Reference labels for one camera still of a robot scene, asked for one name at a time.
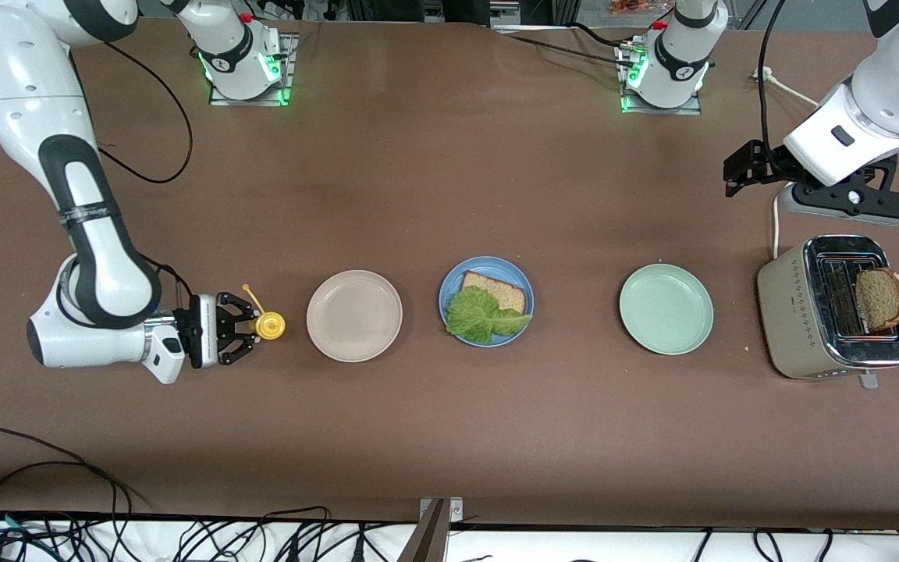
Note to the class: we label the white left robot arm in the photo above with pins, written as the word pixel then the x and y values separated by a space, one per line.
pixel 676 55

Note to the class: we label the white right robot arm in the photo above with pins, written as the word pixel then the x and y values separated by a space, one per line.
pixel 20 78

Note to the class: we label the orange patterned packet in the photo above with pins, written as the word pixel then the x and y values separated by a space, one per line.
pixel 629 6

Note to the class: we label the green lettuce leaf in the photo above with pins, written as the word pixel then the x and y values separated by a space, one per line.
pixel 477 316

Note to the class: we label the yellow mustard squeeze bottle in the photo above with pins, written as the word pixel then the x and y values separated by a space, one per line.
pixel 270 326

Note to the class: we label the grey camera post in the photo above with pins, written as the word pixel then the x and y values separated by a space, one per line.
pixel 426 538

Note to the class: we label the green round plate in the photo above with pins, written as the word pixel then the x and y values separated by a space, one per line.
pixel 666 309

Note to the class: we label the beige chrome toaster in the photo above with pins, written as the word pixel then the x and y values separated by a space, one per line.
pixel 789 320

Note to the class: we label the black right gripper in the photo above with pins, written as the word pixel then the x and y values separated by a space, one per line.
pixel 205 331

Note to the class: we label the small metal bracket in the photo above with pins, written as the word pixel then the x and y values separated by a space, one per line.
pixel 457 511

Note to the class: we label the blue round plate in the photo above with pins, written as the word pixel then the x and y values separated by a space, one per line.
pixel 516 275

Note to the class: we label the brown bread slice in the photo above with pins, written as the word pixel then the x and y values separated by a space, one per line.
pixel 504 295
pixel 879 300

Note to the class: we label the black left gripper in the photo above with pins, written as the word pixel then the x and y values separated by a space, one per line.
pixel 762 165

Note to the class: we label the white round plate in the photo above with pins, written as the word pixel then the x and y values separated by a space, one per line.
pixel 354 316

